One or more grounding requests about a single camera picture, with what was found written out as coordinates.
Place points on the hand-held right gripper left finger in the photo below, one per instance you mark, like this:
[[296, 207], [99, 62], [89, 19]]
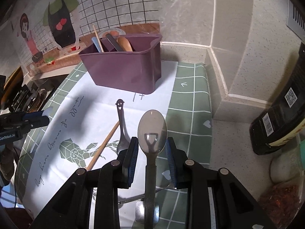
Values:
[[131, 162]]

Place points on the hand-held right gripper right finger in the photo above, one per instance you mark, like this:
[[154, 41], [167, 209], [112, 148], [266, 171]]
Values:
[[171, 162]]

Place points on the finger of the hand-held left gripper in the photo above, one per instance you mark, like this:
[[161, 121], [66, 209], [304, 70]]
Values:
[[33, 119]]

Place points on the purple plastic utensil holder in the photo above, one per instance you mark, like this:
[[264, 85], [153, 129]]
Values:
[[124, 71]]

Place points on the light blue plastic spoon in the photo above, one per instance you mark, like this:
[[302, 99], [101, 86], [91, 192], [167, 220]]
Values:
[[95, 44]]

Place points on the grey-blue plastic spoon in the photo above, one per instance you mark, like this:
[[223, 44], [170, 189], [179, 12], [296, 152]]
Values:
[[113, 41]]

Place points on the wooden spoon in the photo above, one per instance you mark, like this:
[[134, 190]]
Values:
[[125, 43]]

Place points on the black gas stove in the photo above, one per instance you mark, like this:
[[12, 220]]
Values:
[[35, 95]]

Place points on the shovel-shaped metal spoon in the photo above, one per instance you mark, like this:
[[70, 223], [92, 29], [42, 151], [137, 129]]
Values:
[[129, 199]]

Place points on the yellow pan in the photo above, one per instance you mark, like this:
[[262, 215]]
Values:
[[15, 81]]

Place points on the green checkered white table mat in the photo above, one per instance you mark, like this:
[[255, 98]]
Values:
[[95, 114]]

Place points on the small teal-cap bottle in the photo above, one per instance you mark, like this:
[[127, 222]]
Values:
[[283, 169]]

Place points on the yellow-lid jar of chili flakes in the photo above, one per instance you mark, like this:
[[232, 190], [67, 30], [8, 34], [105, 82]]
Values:
[[281, 195]]

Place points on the dark soy sauce bottle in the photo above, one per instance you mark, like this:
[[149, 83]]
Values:
[[278, 114]]

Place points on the white vent grille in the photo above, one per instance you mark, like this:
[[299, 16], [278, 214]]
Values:
[[297, 16]]

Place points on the cartoon couple wall poster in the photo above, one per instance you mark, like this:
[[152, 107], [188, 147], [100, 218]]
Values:
[[107, 4]]

